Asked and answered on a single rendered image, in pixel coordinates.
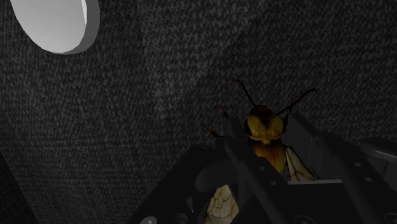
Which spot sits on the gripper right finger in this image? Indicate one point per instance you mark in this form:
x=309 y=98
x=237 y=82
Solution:
x=335 y=155

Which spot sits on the white round plate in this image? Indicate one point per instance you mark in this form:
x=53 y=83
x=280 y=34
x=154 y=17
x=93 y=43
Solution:
x=51 y=23

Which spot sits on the yellow bee toy figure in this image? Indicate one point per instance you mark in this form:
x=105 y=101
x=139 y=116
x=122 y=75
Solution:
x=265 y=127

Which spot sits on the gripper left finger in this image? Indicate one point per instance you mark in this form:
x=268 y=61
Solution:
x=248 y=173

